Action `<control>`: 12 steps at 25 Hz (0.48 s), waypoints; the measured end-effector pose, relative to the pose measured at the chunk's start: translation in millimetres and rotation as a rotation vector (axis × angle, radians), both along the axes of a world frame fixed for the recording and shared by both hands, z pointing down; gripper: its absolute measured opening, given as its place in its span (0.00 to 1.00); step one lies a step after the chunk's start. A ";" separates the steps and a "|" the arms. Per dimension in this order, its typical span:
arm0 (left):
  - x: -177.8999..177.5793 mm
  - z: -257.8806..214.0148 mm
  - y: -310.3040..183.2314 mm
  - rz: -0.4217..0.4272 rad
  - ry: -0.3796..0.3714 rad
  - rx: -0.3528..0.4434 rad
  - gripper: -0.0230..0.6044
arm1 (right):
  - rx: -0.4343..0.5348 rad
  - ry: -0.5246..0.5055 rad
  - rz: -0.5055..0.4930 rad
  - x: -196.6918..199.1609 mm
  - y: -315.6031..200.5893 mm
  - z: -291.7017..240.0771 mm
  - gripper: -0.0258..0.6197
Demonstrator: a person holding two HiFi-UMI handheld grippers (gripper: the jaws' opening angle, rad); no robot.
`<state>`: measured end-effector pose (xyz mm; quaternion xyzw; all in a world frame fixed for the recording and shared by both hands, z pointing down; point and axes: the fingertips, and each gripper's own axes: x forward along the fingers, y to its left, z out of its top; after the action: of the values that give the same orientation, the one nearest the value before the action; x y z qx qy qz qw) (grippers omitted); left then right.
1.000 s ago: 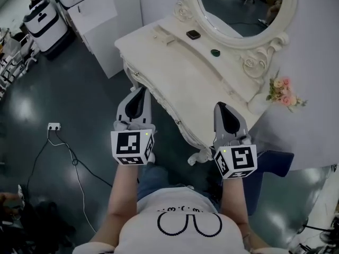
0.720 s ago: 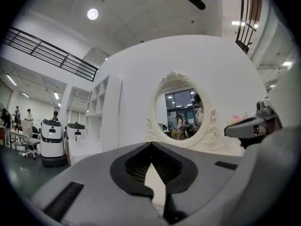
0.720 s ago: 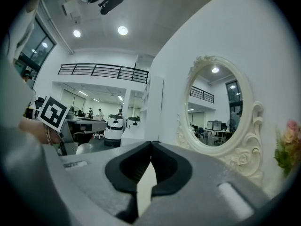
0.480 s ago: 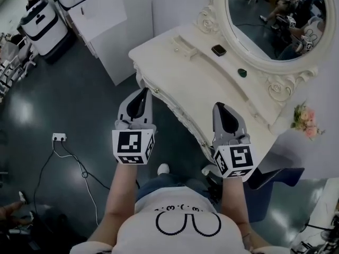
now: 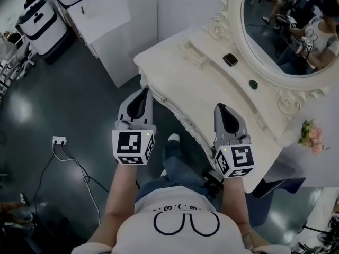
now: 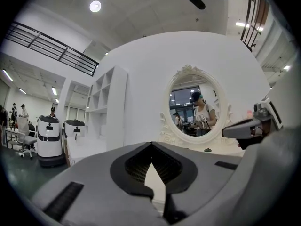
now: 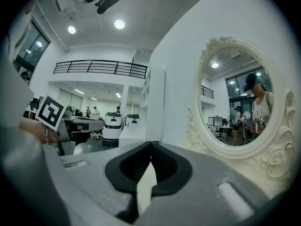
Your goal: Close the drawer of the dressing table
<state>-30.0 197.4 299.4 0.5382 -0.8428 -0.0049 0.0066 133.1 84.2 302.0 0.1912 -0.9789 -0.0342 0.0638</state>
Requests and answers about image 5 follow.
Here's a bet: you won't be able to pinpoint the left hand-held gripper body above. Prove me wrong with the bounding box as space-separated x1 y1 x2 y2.
111 114 157 166

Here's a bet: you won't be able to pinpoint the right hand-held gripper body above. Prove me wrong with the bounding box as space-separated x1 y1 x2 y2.
213 133 256 179

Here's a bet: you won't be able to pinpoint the small white dressing table drawer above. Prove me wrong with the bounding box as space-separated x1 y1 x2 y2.
181 39 209 65

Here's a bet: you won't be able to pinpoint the person's right forearm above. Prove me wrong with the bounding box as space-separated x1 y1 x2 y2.
220 175 253 239

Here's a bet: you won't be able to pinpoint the person's left forearm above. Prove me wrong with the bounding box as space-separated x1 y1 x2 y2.
103 161 139 222

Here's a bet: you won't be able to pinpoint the white carved dressing table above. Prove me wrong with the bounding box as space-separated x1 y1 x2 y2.
133 0 339 194

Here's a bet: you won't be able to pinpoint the person's blue jeans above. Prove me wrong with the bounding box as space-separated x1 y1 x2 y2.
134 139 221 212

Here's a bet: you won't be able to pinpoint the small black box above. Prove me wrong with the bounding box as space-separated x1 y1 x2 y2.
222 52 239 67

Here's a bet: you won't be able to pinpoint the white power strip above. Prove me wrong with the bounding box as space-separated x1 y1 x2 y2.
51 135 68 146

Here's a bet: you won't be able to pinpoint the pink flower bouquet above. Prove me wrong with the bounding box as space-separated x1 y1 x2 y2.
297 119 331 156

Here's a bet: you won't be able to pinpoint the white cabinet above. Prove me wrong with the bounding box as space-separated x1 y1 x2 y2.
64 0 159 88

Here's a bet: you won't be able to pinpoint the person's white printed shirt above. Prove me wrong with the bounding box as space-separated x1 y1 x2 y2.
70 185 292 254

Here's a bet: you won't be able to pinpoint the oval mirror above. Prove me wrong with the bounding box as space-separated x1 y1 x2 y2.
240 0 339 76

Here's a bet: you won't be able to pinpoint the white office chair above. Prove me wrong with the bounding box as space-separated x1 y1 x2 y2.
0 32 37 90

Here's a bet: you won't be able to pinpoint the white cable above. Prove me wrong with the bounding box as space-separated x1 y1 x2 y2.
52 143 101 226

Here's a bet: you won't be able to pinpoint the black cable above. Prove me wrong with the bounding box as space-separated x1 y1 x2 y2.
31 143 110 216

